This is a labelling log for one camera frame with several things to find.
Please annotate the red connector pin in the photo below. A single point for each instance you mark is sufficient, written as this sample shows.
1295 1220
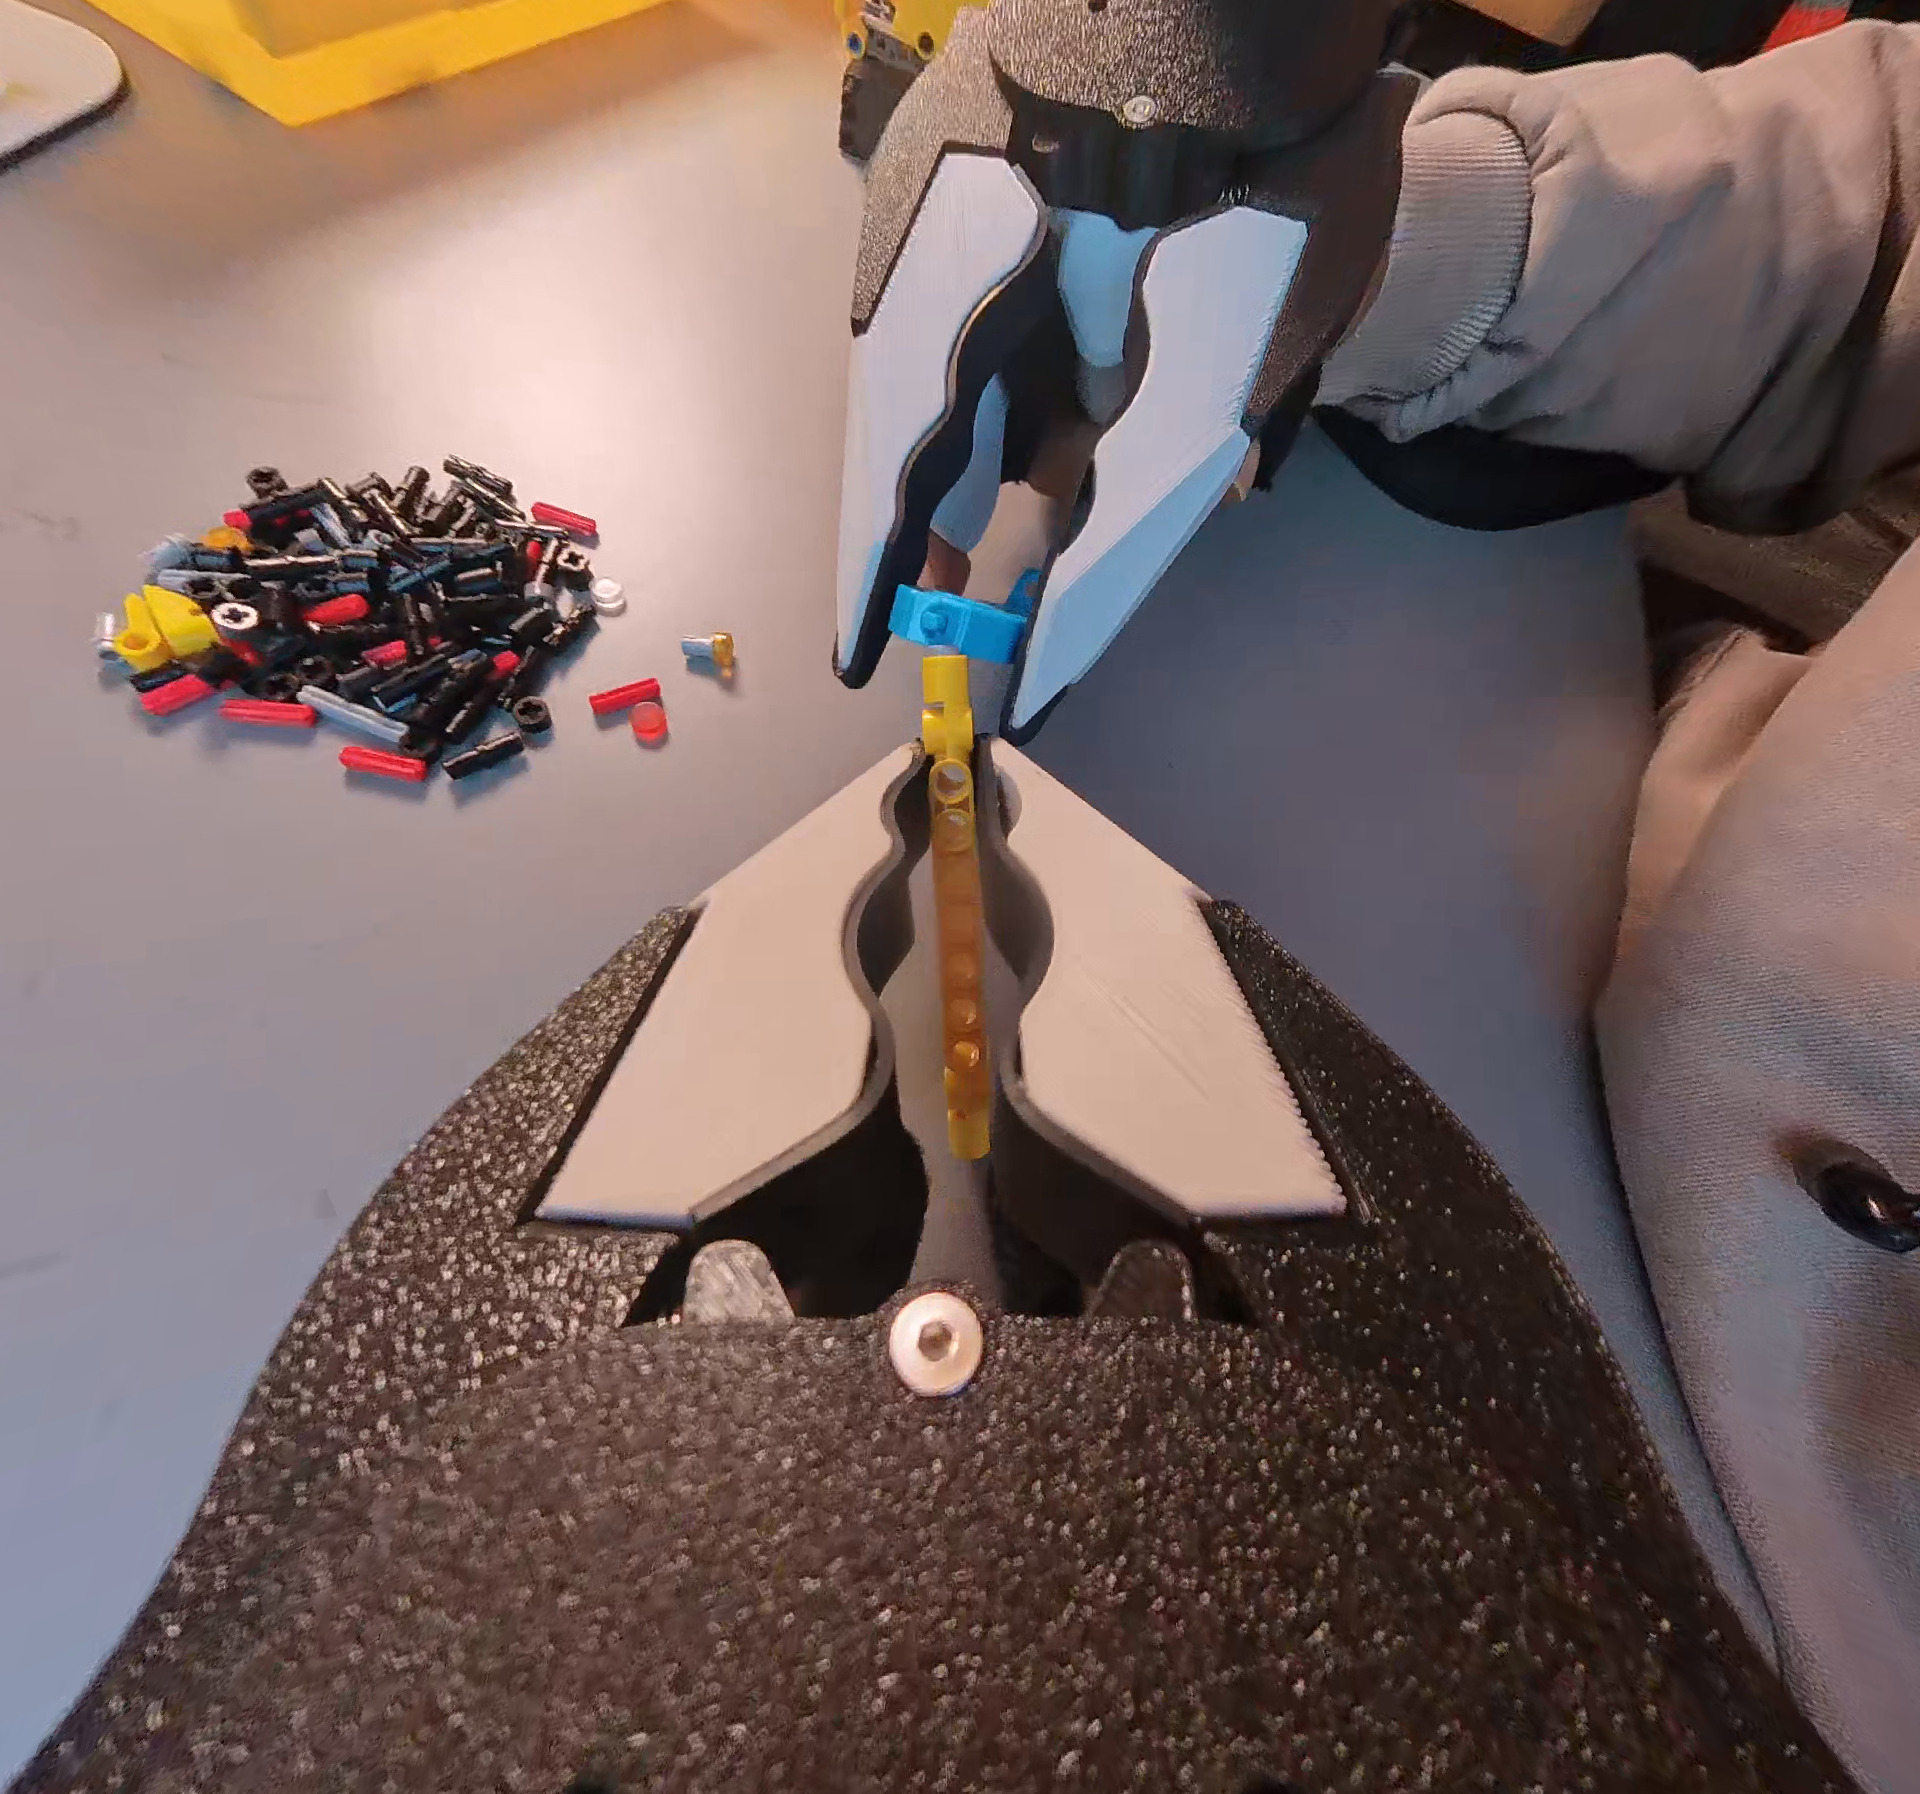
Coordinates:
626 696

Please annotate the person's right hand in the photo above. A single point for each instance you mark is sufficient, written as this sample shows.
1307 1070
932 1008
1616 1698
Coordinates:
1036 400

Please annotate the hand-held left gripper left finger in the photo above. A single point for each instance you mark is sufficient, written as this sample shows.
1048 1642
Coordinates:
719 1058

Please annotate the red round stud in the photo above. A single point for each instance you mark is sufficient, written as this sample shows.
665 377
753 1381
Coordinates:
649 723

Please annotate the person's right forearm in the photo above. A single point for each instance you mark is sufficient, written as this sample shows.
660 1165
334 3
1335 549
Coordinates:
1651 249

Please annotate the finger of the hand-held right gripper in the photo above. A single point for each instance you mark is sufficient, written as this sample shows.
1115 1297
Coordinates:
1199 354
915 325

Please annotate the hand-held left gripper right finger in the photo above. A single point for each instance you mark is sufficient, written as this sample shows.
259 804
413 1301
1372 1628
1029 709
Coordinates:
1171 1058

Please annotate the pile of small connector pins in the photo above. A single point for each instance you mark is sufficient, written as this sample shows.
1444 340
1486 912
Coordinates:
345 625

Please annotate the blue brick separator tool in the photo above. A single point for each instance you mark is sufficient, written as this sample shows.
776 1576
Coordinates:
946 619

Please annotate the grey desk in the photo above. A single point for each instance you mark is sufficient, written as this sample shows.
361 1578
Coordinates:
375 325

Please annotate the yellow perforated brick beam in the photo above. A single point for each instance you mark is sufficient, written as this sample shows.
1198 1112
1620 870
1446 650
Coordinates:
960 923

